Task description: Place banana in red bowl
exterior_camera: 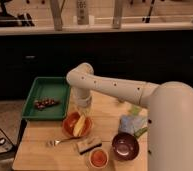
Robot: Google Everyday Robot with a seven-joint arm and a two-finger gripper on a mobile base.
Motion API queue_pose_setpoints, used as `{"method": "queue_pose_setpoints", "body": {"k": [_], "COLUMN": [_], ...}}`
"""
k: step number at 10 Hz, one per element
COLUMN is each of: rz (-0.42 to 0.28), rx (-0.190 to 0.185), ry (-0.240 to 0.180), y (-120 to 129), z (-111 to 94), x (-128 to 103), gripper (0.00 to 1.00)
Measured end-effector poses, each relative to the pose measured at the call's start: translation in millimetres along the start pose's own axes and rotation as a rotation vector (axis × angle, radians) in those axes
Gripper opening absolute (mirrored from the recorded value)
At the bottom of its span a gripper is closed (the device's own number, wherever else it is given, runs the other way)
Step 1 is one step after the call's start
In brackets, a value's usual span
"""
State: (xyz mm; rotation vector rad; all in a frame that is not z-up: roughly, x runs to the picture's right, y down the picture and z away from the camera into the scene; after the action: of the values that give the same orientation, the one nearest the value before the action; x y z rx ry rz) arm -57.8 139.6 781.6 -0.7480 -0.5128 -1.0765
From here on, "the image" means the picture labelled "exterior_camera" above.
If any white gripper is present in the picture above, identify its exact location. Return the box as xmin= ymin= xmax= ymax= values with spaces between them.
xmin=74 ymin=96 xmax=92 ymax=116

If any yellow banana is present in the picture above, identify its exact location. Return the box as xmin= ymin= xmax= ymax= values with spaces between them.
xmin=73 ymin=115 xmax=85 ymax=137

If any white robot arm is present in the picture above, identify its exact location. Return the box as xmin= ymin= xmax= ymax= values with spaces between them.
xmin=66 ymin=63 xmax=193 ymax=171

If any red bowl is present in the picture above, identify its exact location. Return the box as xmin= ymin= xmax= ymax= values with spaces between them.
xmin=62 ymin=112 xmax=92 ymax=137

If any dark purple bowl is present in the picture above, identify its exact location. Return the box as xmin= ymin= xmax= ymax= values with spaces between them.
xmin=112 ymin=132 xmax=139 ymax=161

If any green plastic tray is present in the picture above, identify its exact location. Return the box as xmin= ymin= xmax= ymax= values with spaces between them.
xmin=22 ymin=77 xmax=70 ymax=121

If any bunch of red grapes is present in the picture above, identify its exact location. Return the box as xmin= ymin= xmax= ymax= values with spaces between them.
xmin=34 ymin=98 xmax=59 ymax=110

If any brown sponge block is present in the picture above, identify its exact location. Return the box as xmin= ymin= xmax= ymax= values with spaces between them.
xmin=76 ymin=136 xmax=102 ymax=155

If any silver fork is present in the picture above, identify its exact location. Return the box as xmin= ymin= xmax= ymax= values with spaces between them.
xmin=46 ymin=137 xmax=78 ymax=147

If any blue green cloth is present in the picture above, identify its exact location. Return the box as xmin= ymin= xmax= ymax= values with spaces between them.
xmin=118 ymin=105 xmax=148 ymax=139

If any white cup orange inside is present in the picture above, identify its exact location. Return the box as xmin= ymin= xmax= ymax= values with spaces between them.
xmin=88 ymin=148 xmax=108 ymax=169

